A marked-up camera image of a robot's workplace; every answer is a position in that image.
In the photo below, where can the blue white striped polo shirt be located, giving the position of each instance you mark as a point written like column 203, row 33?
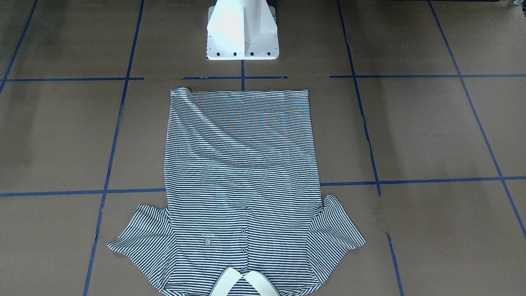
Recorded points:
column 245, row 215

